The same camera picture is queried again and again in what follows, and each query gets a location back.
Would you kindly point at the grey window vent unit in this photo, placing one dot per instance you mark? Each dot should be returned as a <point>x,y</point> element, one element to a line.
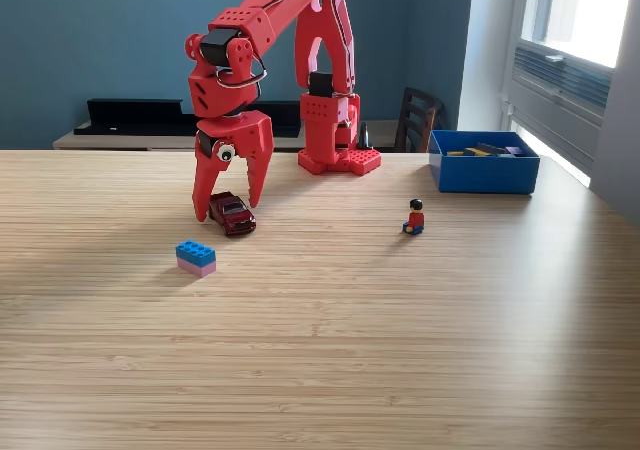
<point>560,100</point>

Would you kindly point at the pale wooden sideboard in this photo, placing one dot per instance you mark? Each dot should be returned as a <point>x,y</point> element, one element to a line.
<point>125,142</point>

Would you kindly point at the blue and pink brick stack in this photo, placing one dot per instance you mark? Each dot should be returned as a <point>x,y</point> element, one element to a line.
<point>197,260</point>

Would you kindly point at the yellow toy digger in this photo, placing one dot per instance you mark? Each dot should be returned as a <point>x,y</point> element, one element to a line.
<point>482,149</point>

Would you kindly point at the toy figure red shirt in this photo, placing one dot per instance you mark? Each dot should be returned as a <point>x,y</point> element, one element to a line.
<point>416,218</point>

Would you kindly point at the bright window with frame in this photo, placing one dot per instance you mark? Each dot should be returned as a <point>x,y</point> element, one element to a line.
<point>590,10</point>

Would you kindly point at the dark red toy car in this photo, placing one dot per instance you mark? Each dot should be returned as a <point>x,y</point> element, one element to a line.
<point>235,217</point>

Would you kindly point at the blue plastic bin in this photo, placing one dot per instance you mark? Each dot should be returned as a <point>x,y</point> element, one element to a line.
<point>480,175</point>

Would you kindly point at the dark wooden chair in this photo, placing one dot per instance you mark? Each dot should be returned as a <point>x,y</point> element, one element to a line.
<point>420,96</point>

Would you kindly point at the purple and pink brick stack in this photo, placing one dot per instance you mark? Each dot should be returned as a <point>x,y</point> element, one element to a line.
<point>515,151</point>

